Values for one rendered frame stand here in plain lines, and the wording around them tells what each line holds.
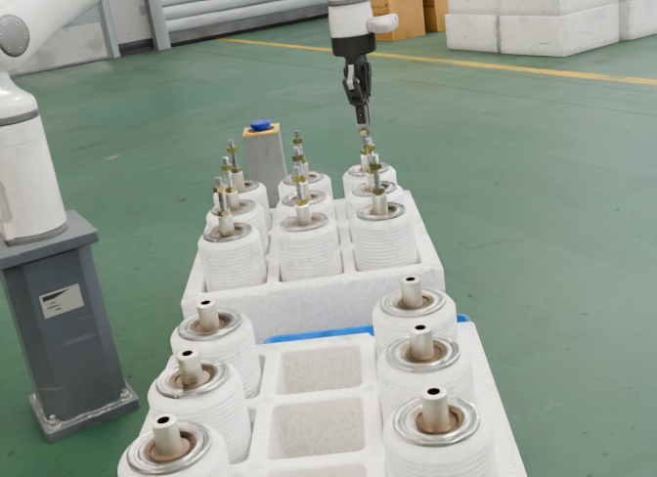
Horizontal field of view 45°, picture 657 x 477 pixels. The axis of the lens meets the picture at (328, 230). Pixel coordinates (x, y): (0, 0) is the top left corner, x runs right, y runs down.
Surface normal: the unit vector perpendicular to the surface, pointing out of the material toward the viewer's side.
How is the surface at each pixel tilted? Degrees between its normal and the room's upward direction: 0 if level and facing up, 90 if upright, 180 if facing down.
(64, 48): 90
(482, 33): 90
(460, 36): 90
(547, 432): 0
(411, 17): 90
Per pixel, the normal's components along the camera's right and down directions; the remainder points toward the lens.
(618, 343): -0.13, -0.93
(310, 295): 0.04, 0.34
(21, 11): 0.80, -0.18
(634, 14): 0.55, 0.22
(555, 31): -0.82, 0.29
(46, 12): 0.91, 0.06
